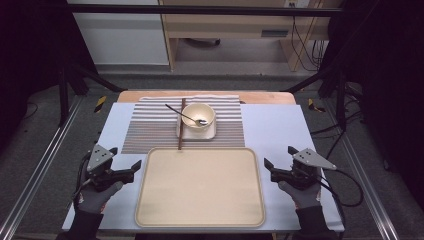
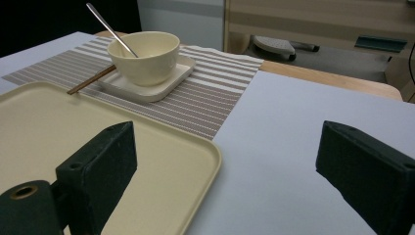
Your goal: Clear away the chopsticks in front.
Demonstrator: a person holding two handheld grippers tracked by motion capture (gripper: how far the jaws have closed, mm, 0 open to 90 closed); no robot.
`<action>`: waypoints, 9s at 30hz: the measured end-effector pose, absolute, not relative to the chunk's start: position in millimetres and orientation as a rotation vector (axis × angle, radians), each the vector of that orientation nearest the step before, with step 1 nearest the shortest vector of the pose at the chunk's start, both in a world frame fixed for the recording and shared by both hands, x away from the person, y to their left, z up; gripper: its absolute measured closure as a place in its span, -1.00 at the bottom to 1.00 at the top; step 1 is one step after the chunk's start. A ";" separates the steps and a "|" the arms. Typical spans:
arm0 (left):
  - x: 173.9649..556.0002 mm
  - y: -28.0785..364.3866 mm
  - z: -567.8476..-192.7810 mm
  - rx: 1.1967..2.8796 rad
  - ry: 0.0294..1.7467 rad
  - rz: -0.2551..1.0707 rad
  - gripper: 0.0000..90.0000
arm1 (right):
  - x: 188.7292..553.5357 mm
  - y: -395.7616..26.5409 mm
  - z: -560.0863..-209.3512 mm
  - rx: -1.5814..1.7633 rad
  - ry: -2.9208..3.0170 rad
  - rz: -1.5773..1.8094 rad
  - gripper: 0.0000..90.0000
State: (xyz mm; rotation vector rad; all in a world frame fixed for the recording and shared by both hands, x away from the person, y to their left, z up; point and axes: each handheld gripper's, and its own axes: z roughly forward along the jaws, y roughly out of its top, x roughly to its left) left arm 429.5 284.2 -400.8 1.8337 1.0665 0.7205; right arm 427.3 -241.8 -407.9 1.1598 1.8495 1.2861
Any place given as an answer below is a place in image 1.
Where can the white board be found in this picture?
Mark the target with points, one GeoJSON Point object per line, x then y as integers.
{"type": "Point", "coordinates": [280, 133]}

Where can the light wooden desk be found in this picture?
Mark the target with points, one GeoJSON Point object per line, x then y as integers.
{"type": "Point", "coordinates": [226, 26]}

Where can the black curtain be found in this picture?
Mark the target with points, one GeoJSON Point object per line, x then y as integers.
{"type": "Point", "coordinates": [390, 83]}
{"type": "Point", "coordinates": [30, 50]}

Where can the aluminium rail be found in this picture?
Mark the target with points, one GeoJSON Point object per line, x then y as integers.
{"type": "Point", "coordinates": [366, 180]}
{"type": "Point", "coordinates": [36, 166]}

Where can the person's right hand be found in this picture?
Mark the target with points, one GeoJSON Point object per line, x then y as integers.
{"type": "Point", "coordinates": [306, 198]}

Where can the striped woven placemat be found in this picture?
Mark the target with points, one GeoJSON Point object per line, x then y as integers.
{"type": "Point", "coordinates": [150, 133]}

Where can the cream round bowl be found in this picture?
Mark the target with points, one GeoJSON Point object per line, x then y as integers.
{"type": "Point", "coordinates": [195, 113]}

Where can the black horizontal frame bar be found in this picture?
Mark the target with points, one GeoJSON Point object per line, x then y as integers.
{"type": "Point", "coordinates": [200, 10]}

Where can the grey label on desk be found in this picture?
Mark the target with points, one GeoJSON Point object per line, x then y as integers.
{"type": "Point", "coordinates": [274, 33]}

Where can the person's left hand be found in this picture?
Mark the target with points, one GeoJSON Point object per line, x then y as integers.
{"type": "Point", "coordinates": [95, 200]}

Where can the white cabinet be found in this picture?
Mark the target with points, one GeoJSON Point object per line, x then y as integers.
{"type": "Point", "coordinates": [123, 36]}

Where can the black metal stand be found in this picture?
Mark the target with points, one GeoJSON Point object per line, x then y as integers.
{"type": "Point", "coordinates": [63, 93]}
{"type": "Point", "coordinates": [340, 96]}

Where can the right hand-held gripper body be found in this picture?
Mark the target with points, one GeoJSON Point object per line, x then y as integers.
{"type": "Point", "coordinates": [313, 160]}

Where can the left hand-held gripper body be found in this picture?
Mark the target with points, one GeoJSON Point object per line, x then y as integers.
{"type": "Point", "coordinates": [99, 159]}

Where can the wooden table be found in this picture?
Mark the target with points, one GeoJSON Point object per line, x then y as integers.
{"type": "Point", "coordinates": [266, 97]}

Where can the brown wooden chopstick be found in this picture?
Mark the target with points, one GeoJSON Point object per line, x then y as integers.
{"type": "Point", "coordinates": [181, 126]}
{"type": "Point", "coordinates": [182, 113]}

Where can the beige rectangular tray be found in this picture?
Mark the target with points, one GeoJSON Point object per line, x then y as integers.
{"type": "Point", "coordinates": [200, 190]}

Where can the yellow black floor tape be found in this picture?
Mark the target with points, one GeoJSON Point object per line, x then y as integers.
{"type": "Point", "coordinates": [312, 105]}
{"type": "Point", "coordinates": [100, 104]}

